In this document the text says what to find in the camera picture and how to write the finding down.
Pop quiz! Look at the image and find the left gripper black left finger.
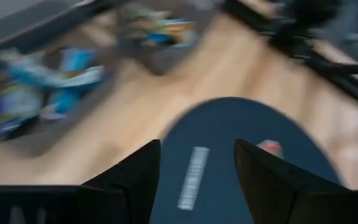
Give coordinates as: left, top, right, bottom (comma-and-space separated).
79, 139, 161, 224

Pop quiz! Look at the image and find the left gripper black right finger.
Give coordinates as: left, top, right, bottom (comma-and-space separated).
234, 139, 354, 224

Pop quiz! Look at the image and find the blue wrapper granola bar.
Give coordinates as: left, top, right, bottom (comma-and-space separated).
41, 89, 81, 121
0, 86, 44, 139
58, 47, 99, 73
7, 60, 106, 90

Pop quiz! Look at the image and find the blue yellow Chewy granola bar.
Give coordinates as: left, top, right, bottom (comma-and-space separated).
146, 17, 197, 48

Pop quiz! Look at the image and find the green red Chewy granola bar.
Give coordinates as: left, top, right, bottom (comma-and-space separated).
128, 6, 169, 21
255, 139, 285, 160

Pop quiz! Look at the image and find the white barcode label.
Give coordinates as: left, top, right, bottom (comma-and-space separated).
177, 146, 211, 212

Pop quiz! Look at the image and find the grey translucent plastic bin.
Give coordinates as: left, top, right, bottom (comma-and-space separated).
0, 43, 119, 158
115, 4, 213, 77

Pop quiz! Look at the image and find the dark blue woven round placemat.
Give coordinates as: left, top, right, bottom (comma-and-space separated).
149, 96, 344, 224

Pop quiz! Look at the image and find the black table frame rail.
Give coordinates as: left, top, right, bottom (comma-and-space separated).
224, 0, 358, 114
0, 0, 132, 65

